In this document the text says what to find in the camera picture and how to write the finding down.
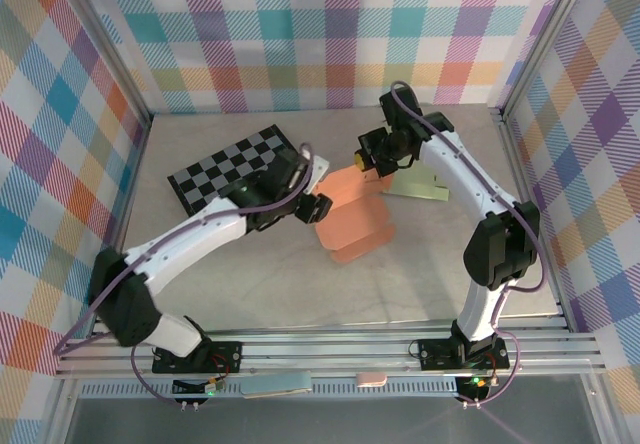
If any light green paper box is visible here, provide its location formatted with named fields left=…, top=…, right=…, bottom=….
left=383, top=167, right=451, bottom=204

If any orange paper box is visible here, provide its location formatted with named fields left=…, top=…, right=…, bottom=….
left=314, top=163, right=396, bottom=266

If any black and grey checkerboard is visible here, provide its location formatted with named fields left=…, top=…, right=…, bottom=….
left=166, top=123, right=306, bottom=217

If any grey-blue flat strip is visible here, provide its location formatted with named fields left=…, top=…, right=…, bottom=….
left=240, top=371, right=312, bottom=398

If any small black control board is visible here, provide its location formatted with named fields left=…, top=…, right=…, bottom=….
left=172, top=377, right=225, bottom=396
left=455, top=373, right=496, bottom=396

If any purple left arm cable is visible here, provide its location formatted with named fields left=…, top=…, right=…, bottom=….
left=52, top=142, right=316, bottom=410

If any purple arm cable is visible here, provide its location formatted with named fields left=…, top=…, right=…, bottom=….
left=52, top=142, right=316, bottom=410
left=389, top=81, right=546, bottom=410

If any aluminium side rail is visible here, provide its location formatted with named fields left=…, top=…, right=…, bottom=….
left=492, top=106, right=571, bottom=333

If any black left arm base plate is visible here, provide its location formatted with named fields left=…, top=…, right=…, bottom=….
left=151, top=341, right=244, bottom=376

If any aluminium frame rail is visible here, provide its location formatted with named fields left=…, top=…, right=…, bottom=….
left=54, top=318, right=606, bottom=380

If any aluminium frame post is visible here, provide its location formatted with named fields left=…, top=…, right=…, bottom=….
left=49, top=0, right=154, bottom=138
left=497, top=0, right=599, bottom=125

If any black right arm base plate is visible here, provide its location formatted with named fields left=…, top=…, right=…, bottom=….
left=417, top=337, right=511, bottom=371

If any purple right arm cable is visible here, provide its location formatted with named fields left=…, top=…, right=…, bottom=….
left=389, top=81, right=546, bottom=410

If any perforated metal cable tray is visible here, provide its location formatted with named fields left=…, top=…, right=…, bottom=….
left=79, top=376, right=459, bottom=399

